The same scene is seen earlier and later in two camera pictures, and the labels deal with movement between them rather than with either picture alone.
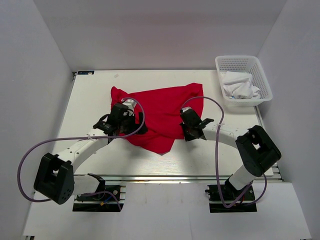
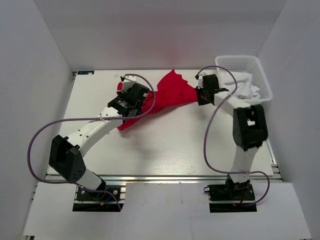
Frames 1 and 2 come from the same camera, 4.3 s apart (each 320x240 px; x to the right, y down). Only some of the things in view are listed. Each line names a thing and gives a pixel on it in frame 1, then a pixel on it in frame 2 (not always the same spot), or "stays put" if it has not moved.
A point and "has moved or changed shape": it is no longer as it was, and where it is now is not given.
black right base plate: (246, 203) stays put
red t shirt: (161, 109) has moved or changed shape
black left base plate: (110, 198) stays put
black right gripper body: (188, 135) to (202, 95)
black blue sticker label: (85, 72) stays put
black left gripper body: (128, 126) to (122, 94)
